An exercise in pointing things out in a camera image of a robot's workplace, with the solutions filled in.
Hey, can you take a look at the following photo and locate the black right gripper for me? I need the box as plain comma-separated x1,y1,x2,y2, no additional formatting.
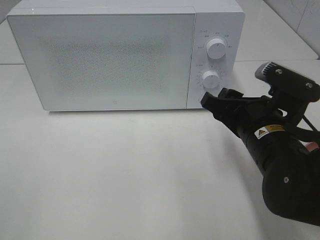
200,87,304,173

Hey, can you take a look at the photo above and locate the round white door button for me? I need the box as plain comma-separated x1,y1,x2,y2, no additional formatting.
198,96,203,106

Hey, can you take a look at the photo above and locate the pink round plate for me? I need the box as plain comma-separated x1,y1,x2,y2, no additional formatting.
305,142,319,152

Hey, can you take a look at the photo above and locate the white microwave door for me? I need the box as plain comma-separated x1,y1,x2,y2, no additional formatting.
8,14,195,111

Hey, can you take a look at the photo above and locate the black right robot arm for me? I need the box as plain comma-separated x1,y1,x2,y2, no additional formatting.
200,88,320,226

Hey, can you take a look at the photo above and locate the lower white timer knob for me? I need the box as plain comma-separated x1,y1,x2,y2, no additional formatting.
201,70,221,89

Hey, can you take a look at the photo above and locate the upper white power knob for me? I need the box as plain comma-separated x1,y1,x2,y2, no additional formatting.
204,36,227,60

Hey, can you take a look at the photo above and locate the white microwave oven body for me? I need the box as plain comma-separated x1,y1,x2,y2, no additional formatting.
6,0,245,112

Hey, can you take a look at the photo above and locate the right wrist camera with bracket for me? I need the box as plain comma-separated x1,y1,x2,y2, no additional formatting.
254,62,320,126

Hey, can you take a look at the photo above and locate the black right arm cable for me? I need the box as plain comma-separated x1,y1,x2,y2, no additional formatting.
301,113,320,132

